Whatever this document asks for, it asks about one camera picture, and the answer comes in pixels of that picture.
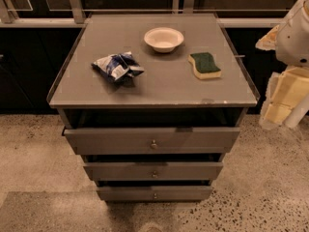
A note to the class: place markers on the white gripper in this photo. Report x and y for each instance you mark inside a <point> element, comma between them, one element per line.
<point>294,41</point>

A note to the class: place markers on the grey bottom drawer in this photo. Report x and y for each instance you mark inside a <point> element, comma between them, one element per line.
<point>155,193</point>

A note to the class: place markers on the grey drawer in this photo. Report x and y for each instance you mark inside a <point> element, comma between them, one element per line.
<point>157,171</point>
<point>135,141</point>
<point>155,193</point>

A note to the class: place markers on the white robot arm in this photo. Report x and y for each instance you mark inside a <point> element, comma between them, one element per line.
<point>292,40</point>

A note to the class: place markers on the grey drawer cabinet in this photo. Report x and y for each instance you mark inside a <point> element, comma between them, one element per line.
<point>166,95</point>

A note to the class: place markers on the grey middle drawer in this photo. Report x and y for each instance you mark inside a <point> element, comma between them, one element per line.
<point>157,171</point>

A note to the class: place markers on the grey top drawer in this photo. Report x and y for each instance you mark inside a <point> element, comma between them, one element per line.
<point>135,141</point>

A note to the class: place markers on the white pole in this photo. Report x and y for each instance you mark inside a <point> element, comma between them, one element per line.
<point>298,113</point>

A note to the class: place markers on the green yellow sponge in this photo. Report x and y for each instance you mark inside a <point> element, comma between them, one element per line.
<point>203,65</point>

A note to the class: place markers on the white bowl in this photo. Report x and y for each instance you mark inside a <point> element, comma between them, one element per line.
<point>163,39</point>

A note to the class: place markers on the blue white chip bag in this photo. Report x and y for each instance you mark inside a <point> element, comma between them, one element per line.
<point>117,68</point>

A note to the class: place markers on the metal railing frame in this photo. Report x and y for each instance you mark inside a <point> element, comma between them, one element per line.
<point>230,13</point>

